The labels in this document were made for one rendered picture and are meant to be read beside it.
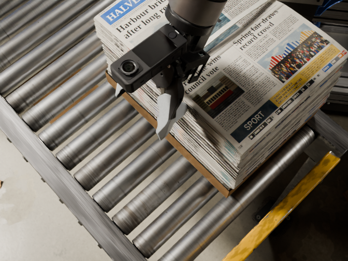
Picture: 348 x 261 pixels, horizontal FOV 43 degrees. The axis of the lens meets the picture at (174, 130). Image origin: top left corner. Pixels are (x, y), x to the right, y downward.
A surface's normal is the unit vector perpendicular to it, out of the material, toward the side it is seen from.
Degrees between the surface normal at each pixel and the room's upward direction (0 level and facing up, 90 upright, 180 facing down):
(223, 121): 3
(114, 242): 0
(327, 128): 0
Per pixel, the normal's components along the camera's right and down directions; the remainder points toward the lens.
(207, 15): 0.29, 0.73
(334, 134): -0.03, -0.40
